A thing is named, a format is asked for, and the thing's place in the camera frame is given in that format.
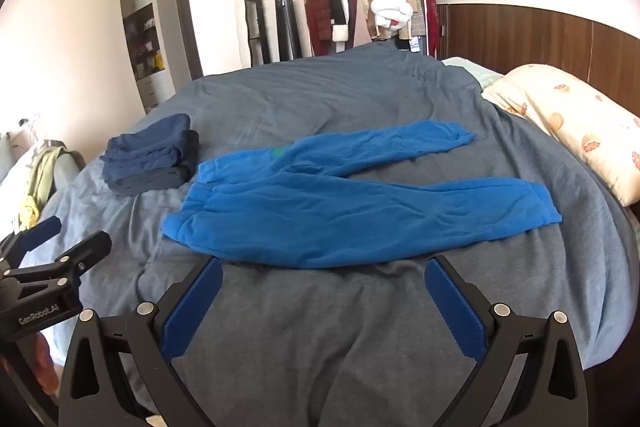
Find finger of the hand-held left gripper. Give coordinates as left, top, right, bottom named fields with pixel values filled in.
left=0, top=230, right=113, bottom=304
left=0, top=216, right=63, bottom=269

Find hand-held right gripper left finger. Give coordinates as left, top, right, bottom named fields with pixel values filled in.
left=57, top=254, right=224, bottom=427

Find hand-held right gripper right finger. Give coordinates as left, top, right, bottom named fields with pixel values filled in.
left=424, top=255, right=588, bottom=427

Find blue pants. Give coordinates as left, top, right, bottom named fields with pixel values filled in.
left=161, top=119, right=563, bottom=270

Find folded dark grey pants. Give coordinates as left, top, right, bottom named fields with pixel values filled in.
left=107, top=130, right=201, bottom=198

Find folded navy pants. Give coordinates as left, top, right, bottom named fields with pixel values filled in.
left=100, top=113, right=193, bottom=180

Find person's left hand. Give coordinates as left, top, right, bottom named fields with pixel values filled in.
left=32, top=334, right=64, bottom=400

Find yellow-green garment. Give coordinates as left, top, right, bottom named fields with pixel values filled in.
left=19, top=146, right=68, bottom=230

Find cream leaf-print pillow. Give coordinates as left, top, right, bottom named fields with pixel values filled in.
left=481, top=64, right=640, bottom=206

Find grey-blue duvet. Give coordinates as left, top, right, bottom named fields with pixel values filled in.
left=20, top=41, right=640, bottom=427

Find light green bed sheet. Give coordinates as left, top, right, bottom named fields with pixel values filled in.
left=442, top=57, right=503, bottom=90

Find dark wooden door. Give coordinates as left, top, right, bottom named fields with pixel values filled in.
left=174, top=0, right=203, bottom=80

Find brown wooden headboard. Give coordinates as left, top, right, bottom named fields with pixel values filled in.
left=436, top=3, right=640, bottom=118

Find black cylinder appliance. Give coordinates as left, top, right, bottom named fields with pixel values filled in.
left=274, top=0, right=304, bottom=62

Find row of hanging clothes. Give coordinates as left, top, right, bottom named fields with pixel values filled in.
left=300, top=0, right=441, bottom=55

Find dark red padded coat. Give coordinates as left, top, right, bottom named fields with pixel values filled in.
left=305, top=0, right=335, bottom=42

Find arched wall niche shelf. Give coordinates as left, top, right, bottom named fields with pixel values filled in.
left=120, top=0, right=176, bottom=112

